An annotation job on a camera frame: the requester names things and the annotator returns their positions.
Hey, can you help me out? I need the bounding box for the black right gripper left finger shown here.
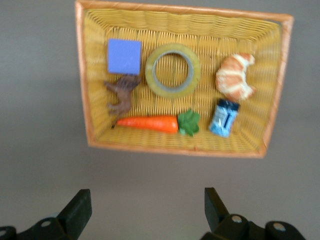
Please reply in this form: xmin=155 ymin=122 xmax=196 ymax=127
xmin=0 ymin=188 xmax=93 ymax=240

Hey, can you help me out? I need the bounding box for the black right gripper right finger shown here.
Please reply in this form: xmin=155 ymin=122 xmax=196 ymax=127
xmin=202 ymin=187 xmax=307 ymax=240

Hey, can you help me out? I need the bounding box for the yellow tape roll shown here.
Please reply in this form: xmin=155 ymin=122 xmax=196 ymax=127
xmin=144 ymin=43 xmax=202 ymax=99

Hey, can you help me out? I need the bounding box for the orange toy carrot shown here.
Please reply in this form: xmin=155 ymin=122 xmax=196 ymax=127
xmin=116 ymin=109 xmax=201 ymax=137

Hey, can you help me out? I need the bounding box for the brown table cloth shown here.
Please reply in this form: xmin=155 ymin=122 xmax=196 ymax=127
xmin=0 ymin=0 xmax=320 ymax=240

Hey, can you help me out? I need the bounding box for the brown toy animal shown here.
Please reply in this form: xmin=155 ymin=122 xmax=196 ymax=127
xmin=103 ymin=74 xmax=142 ymax=126

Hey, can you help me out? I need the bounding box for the toy croissant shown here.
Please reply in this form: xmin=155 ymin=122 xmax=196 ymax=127
xmin=215 ymin=52 xmax=257 ymax=103

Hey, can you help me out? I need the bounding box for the purple foam block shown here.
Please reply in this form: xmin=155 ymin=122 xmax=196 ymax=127
xmin=106 ymin=38 xmax=143 ymax=76

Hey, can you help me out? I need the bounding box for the yellow wicker basket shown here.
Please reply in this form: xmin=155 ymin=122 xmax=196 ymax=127
xmin=74 ymin=0 xmax=295 ymax=159

